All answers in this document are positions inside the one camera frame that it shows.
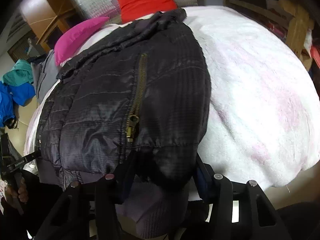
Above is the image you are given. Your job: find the black quilted puffer jacket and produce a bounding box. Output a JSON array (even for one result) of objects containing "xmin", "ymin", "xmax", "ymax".
[{"xmin": 35, "ymin": 9, "xmax": 211, "ymax": 238}]

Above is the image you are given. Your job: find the teal jacket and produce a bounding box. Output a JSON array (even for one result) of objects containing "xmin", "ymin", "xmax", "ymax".
[{"xmin": 2, "ymin": 59, "xmax": 33, "ymax": 87}]

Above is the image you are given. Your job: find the blue jacket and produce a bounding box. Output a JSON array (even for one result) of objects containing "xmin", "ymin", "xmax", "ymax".
[{"xmin": 1, "ymin": 82, "xmax": 35, "ymax": 127}]

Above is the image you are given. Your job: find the brown wooden cabinet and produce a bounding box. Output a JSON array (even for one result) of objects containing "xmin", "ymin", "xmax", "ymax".
[{"xmin": 20, "ymin": 0, "xmax": 76, "ymax": 52}]

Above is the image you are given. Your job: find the magenta pillow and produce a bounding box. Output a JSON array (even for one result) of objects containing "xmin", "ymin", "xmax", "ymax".
[{"xmin": 54, "ymin": 17, "xmax": 109, "ymax": 65}]

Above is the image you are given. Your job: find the person's left hand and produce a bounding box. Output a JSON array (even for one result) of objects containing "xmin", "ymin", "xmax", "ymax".
[{"xmin": 4, "ymin": 178, "xmax": 28, "ymax": 209}]

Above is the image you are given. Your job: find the grey garment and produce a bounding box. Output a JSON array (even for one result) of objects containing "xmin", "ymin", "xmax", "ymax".
[{"xmin": 31, "ymin": 49, "xmax": 61, "ymax": 103}]

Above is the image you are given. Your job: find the red pillow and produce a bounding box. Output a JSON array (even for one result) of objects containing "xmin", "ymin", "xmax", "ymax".
[{"xmin": 117, "ymin": 0, "xmax": 178, "ymax": 23}]

